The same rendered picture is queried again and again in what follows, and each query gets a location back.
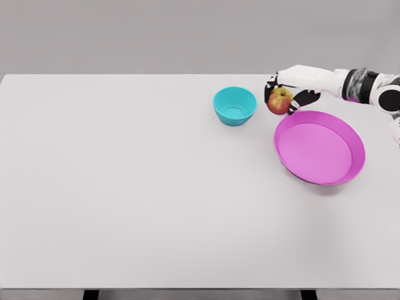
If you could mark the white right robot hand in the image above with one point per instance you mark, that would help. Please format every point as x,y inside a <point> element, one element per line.
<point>301,76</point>

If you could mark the red yellow apple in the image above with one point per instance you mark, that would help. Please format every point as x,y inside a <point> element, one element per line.
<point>279,101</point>

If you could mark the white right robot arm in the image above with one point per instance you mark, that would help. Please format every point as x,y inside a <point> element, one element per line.
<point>359,86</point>

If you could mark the blue bowl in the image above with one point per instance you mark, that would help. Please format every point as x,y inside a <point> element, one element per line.
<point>235,106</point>

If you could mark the pink plate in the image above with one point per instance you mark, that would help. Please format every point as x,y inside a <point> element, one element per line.
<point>318,148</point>

